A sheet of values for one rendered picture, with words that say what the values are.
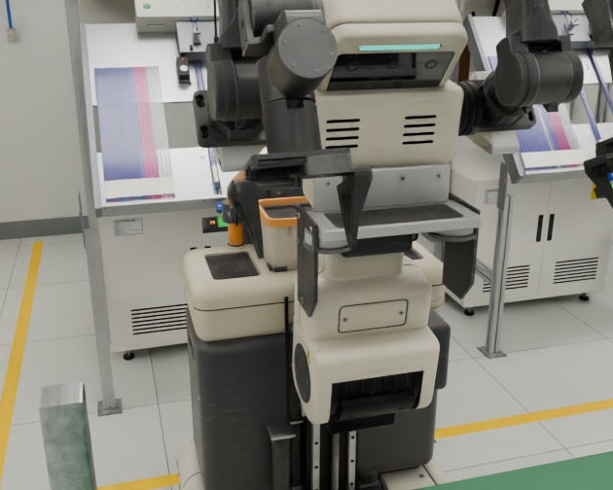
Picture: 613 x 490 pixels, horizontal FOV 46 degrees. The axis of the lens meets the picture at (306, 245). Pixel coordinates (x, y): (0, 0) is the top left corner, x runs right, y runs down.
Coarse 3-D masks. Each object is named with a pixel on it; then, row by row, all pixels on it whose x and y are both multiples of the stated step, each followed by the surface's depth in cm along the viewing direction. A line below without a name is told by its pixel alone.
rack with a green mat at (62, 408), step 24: (72, 384) 51; (48, 408) 49; (72, 408) 49; (48, 432) 49; (72, 432) 50; (48, 456) 50; (72, 456) 51; (600, 456) 68; (72, 480) 51; (480, 480) 65; (504, 480) 65; (528, 480) 65; (552, 480) 65; (576, 480) 65; (600, 480) 65
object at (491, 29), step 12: (480, 24) 282; (492, 24) 284; (504, 24) 285; (480, 36) 280; (492, 36) 281; (504, 36) 282; (492, 48) 279; (600, 48) 290; (588, 60) 286; (600, 60) 288; (588, 72) 284; (588, 84) 282
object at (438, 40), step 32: (352, 0) 99; (384, 0) 100; (416, 0) 101; (448, 0) 103; (352, 32) 97; (384, 32) 98; (416, 32) 99; (448, 32) 100; (352, 64) 102; (384, 64) 103; (416, 64) 105; (448, 64) 106
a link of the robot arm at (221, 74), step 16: (224, 0) 93; (224, 16) 93; (224, 32) 93; (208, 48) 93; (224, 48) 93; (240, 48) 94; (208, 64) 94; (224, 64) 92; (208, 80) 96; (224, 80) 91; (208, 96) 97; (224, 96) 91; (224, 112) 93
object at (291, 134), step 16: (272, 112) 73; (288, 112) 73; (304, 112) 73; (272, 128) 73; (288, 128) 72; (304, 128) 73; (272, 144) 73; (288, 144) 72; (304, 144) 72; (320, 144) 74; (256, 160) 71; (272, 160) 72; (288, 160) 72; (304, 160) 72; (288, 176) 75
